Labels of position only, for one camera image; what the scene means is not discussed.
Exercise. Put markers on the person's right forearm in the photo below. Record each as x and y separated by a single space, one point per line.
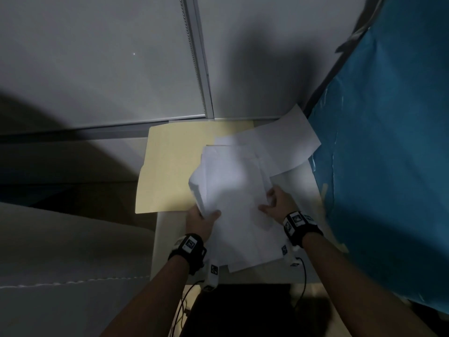
354 287

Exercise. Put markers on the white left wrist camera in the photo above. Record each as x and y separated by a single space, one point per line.
212 273

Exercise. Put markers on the person's right hand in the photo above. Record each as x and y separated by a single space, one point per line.
282 207

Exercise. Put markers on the person's left hand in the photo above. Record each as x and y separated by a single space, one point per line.
198 226

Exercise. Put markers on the person's left forearm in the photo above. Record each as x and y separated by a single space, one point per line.
154 298

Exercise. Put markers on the white cushioned mattress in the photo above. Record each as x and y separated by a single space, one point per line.
66 263

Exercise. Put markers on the grey metal partition post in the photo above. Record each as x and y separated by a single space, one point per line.
198 56

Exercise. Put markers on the person's dark clothing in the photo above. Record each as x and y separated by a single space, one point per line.
245 312

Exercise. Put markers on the manila file folder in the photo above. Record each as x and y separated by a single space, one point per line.
168 171

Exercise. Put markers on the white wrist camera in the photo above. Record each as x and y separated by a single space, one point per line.
212 273
289 254

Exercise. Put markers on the large white paper sheet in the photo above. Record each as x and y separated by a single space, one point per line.
287 140

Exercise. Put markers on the grey metal partition rail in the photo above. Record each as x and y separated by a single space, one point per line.
105 129

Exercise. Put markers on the blue plastic sheet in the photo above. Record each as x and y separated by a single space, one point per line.
389 154

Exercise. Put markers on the person's left thumb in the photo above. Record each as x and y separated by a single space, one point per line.
214 216

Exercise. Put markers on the person's right thumb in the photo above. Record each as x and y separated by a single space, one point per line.
266 207

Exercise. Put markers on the stack of white papers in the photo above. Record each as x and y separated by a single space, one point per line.
235 193

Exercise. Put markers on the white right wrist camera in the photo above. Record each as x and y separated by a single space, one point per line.
289 254

